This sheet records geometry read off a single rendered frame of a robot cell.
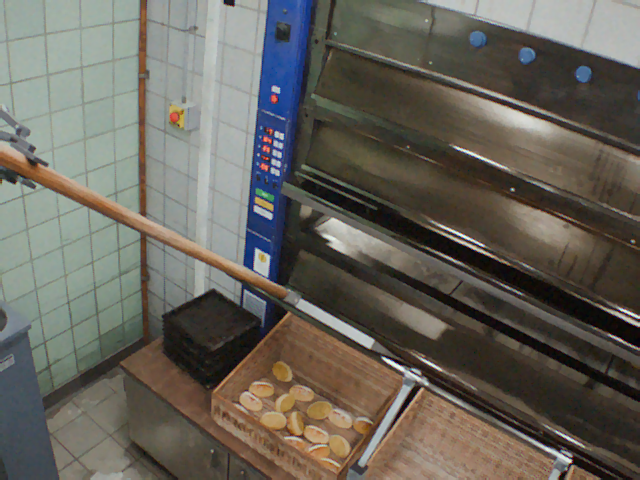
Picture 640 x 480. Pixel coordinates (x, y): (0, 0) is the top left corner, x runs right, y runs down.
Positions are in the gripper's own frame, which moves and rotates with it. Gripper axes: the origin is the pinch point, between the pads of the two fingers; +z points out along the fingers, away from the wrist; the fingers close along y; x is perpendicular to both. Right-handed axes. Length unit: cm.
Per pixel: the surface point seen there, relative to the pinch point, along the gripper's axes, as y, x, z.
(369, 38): -81, -95, -15
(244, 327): 22, -155, -35
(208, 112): -44, -122, -78
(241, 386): 41, -153, -23
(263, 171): -34, -129, -46
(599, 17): -99, -77, 50
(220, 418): 53, -142, -19
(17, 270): 49, -114, -119
